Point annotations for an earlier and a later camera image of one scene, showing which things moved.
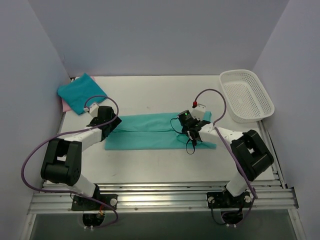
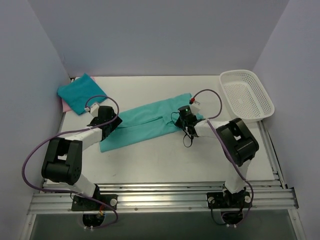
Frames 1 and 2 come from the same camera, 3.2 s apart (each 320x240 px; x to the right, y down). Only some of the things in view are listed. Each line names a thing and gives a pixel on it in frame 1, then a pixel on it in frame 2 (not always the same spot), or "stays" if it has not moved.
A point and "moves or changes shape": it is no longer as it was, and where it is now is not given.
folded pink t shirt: [66, 107] stays
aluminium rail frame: [271, 198] stays
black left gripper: [113, 124] stays
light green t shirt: [153, 132] moves or changes shape
